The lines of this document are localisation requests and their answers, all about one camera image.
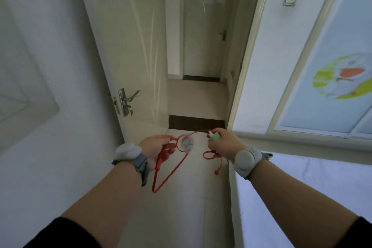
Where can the black right sleeve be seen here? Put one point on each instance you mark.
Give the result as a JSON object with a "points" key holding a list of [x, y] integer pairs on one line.
{"points": [[356, 234]]}

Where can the pale green charger plug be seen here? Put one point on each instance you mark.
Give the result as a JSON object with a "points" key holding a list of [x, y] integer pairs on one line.
{"points": [[215, 137]]}

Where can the white grey right wrist tracker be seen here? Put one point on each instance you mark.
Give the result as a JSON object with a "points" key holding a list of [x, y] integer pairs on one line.
{"points": [[247, 162]]}

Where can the black sleeve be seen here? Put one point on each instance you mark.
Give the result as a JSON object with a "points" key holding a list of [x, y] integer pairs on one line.
{"points": [[356, 234], [64, 234]]}

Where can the white grey wrist tracker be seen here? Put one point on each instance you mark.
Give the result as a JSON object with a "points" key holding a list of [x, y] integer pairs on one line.
{"points": [[247, 162], [130, 153]]}

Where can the person's right forearm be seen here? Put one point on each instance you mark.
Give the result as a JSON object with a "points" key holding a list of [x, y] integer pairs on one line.
{"points": [[296, 204]]}

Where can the white grey left wrist tracker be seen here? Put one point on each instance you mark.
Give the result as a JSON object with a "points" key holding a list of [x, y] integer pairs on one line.
{"points": [[130, 153]]}

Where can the cream closed door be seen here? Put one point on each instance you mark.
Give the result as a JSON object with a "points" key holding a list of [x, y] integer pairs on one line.
{"points": [[203, 38]]}

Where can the cream open door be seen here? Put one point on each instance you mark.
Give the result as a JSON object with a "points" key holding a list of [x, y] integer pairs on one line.
{"points": [[128, 53]]}

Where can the person's left hand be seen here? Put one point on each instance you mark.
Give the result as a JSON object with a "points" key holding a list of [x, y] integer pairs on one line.
{"points": [[151, 147]]}

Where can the cream door frame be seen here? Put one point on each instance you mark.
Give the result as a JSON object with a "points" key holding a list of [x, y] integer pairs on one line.
{"points": [[250, 47]]}

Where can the person's left thumb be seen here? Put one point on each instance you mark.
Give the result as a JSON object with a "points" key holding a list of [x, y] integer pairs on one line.
{"points": [[166, 139]]}

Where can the dark stone door threshold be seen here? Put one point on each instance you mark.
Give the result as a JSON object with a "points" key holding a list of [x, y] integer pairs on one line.
{"points": [[196, 122]]}

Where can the person's right hand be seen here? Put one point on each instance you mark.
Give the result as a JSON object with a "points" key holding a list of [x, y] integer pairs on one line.
{"points": [[229, 146]]}

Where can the frosted glass panel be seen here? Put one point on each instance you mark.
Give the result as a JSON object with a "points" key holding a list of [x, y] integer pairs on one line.
{"points": [[334, 38]]}

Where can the black left sleeve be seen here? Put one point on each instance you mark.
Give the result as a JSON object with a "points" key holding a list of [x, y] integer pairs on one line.
{"points": [[64, 234]]}

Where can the round green cartoon sticker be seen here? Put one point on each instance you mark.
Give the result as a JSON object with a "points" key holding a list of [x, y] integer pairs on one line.
{"points": [[343, 77]]}

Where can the person's left forearm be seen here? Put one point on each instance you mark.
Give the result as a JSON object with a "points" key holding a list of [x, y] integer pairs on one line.
{"points": [[110, 201]]}

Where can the person's right thumb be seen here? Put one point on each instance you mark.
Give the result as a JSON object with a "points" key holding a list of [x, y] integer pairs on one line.
{"points": [[218, 131]]}

